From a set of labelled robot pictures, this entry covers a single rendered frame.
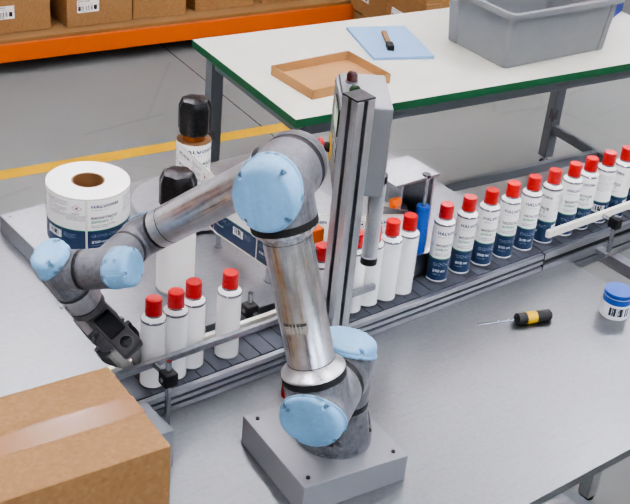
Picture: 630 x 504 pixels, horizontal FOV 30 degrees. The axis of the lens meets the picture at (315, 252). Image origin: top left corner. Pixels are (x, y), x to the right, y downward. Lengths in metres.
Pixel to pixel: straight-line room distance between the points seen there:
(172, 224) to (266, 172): 0.35
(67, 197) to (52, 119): 2.87
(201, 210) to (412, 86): 2.13
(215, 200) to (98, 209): 0.75
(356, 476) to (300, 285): 0.45
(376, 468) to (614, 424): 0.59
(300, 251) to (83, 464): 0.48
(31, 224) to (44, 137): 2.52
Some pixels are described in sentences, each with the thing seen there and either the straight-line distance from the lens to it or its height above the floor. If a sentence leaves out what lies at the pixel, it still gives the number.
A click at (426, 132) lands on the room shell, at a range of 5.81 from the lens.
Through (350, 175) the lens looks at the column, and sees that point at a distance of 2.27.
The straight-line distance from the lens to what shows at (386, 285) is 2.74.
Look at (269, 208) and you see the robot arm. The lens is 1.89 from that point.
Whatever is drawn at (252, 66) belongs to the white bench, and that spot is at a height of 0.80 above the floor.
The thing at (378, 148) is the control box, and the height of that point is 1.39.
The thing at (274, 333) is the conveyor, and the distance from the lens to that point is 2.62.
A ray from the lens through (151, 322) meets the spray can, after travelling 2.34.
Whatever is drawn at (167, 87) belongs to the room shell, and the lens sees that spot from 6.06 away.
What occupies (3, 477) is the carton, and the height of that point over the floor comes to 1.12.
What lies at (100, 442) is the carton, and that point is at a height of 1.12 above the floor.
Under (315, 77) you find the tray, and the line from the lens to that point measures 4.16.
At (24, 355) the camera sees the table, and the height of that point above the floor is 0.83.
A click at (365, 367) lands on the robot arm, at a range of 2.18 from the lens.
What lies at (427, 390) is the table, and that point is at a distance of 2.59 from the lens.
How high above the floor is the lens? 2.36
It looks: 30 degrees down
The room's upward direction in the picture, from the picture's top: 6 degrees clockwise
